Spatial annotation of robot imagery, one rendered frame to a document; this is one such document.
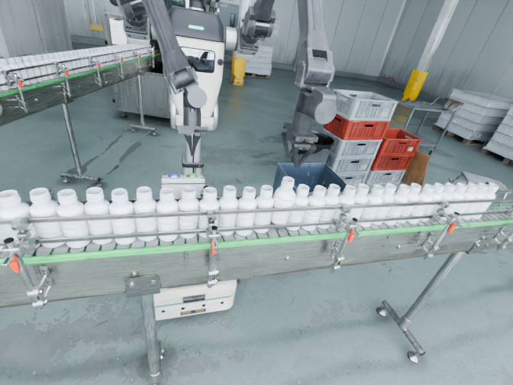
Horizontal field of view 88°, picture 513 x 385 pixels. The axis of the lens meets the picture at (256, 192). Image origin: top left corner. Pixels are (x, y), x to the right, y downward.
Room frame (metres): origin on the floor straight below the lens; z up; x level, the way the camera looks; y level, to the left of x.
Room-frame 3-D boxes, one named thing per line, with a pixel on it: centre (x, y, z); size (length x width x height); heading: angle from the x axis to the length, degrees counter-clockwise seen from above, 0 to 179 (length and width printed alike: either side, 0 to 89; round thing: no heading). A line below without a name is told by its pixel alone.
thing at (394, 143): (3.50, -1.62, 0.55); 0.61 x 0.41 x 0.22; 114
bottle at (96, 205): (0.54, 0.41, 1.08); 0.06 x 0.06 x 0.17
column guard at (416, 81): (9.92, -4.58, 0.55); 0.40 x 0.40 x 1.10; 21
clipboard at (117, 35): (4.02, 2.22, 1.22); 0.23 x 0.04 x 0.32; 93
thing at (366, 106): (3.16, -1.00, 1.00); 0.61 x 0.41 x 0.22; 118
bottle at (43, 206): (0.50, 0.52, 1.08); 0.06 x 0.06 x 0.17
